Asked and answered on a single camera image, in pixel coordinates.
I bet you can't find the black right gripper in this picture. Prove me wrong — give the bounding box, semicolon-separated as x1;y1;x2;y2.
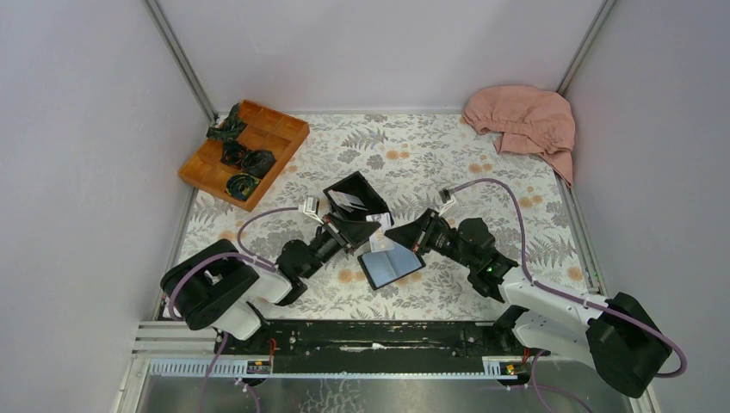
385;208;476;270

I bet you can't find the white card stack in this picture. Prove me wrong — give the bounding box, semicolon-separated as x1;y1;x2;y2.
327;190;368;212

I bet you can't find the green patterned rolled sock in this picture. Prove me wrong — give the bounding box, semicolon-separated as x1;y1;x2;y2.
226;172;261;201

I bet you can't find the dark patterned rolled sock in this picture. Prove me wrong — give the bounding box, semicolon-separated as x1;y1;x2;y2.
206;102;248;142

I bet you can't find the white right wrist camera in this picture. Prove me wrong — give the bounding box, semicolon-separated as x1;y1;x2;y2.
438;188;458;218

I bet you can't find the black rolled sock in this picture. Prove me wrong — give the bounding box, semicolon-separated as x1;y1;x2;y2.
240;150;276;179

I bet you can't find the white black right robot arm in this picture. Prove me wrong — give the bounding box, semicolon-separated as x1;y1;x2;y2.
385;209;671;398

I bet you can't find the black plastic card box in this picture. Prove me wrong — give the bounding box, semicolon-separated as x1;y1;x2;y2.
323;171;394;224

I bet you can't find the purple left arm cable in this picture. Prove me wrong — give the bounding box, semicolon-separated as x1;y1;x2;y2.
166;206;303;413

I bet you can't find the floral table mat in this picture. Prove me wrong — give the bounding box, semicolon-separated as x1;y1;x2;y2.
179;114;587;321

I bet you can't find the black leather card holder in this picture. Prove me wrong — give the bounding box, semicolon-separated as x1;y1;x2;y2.
357;242;425;290

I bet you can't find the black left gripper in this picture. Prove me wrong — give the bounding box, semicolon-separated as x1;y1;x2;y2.
300;213;379;281

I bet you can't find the orange compartment tray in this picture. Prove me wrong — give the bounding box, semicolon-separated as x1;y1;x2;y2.
177;100;310;212

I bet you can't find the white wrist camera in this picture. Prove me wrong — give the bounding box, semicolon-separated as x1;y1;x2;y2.
438;188;458;218
298;195;324;224

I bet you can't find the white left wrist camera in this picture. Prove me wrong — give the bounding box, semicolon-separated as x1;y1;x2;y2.
298;195;324;224

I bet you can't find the pink cloth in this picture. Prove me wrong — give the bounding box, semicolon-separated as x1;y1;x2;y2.
462;85;576;186

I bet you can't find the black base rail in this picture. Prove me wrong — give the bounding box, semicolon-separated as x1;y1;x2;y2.
214;319;537;374

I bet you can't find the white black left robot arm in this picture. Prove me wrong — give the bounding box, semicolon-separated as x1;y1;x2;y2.
160;214;380;354

